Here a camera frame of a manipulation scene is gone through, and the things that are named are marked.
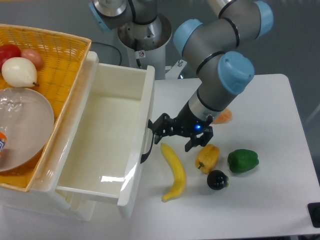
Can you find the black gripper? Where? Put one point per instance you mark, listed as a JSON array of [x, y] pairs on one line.
[[185, 124]]

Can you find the white drawer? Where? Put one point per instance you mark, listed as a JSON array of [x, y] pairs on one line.
[[113, 138], [76, 205]]

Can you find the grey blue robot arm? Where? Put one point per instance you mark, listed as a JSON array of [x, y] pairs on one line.
[[210, 50]]

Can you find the white drawer cabinet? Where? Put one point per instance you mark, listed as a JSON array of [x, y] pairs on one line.
[[41, 197]]

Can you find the yellow bell pepper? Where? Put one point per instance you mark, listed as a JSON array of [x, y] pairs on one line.
[[207, 158]]

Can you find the orange triangular bread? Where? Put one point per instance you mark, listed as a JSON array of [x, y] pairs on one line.
[[224, 117]]

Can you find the yellow banana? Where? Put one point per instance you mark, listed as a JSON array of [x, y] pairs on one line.
[[178, 171]]

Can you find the black round eggplant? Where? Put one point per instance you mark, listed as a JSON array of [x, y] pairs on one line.
[[217, 180]]

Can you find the green bell pepper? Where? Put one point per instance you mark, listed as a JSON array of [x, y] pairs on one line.
[[242, 160]]

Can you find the yellow woven basket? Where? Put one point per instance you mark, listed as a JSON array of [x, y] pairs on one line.
[[64, 55]]

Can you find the black device at edge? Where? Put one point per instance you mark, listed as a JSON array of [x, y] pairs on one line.
[[314, 213]]

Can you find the pink peach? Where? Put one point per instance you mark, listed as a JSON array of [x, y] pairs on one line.
[[34, 56]]

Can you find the clear plastic wrap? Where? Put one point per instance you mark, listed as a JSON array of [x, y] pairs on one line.
[[11, 104]]

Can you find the white pear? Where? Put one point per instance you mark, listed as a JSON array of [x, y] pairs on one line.
[[19, 72]]

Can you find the orange blue packet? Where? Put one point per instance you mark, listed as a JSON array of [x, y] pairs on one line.
[[3, 140]]

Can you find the red apple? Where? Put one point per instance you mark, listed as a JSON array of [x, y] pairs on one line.
[[8, 51]]

